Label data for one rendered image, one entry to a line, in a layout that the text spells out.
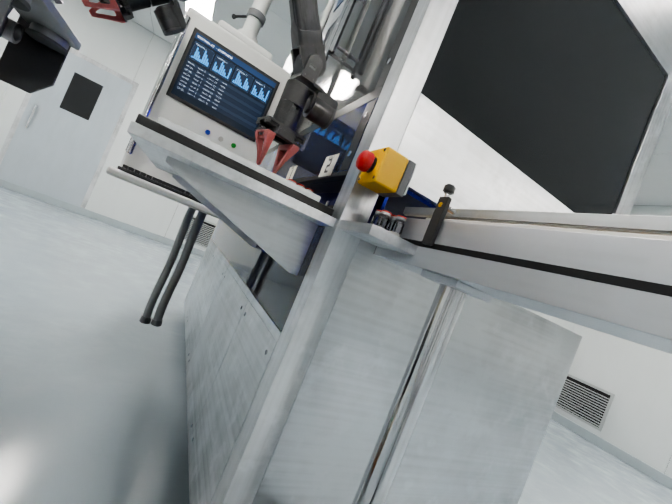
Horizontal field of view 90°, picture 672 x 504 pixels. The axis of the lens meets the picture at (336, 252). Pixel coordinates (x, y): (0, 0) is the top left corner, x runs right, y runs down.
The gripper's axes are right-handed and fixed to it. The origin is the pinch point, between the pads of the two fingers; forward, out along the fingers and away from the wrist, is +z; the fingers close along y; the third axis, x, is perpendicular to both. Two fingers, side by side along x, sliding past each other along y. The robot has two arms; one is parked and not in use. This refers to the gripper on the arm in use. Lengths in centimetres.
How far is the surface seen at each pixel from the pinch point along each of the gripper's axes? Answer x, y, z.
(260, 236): -5.8, 1.9, 15.7
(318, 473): -23, 28, 62
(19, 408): 55, -22, 94
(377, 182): -27.0, 9.1, -2.0
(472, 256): -46.8, 14.7, 6.0
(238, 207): -4.1, -4.5, 11.6
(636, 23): -34, 78, -85
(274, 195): -13.4, -2.5, 7.0
